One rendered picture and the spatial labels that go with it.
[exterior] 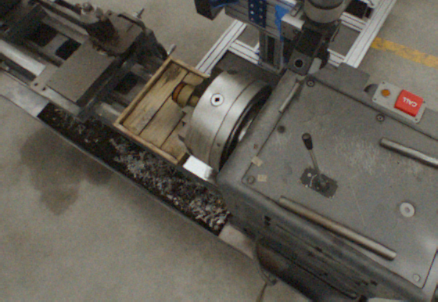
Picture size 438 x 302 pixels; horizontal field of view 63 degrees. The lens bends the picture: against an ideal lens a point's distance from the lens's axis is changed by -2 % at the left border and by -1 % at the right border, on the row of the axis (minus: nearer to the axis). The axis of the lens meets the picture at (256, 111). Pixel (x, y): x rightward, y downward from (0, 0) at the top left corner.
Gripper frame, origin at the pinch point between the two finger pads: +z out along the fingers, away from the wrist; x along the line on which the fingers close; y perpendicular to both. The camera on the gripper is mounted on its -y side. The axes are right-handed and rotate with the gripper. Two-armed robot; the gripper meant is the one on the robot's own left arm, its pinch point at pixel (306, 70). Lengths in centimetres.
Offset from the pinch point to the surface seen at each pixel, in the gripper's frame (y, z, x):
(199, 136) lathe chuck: -23.9, 16.9, 18.8
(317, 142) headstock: -11.7, 9.5, -10.7
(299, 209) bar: -29.4, 7.4, -14.5
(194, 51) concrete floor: 57, 135, 103
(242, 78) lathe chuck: -3.3, 13.8, 17.4
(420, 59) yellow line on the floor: 133, 135, -38
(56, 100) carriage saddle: -34, 43, 84
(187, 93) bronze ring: -12.5, 22.9, 32.9
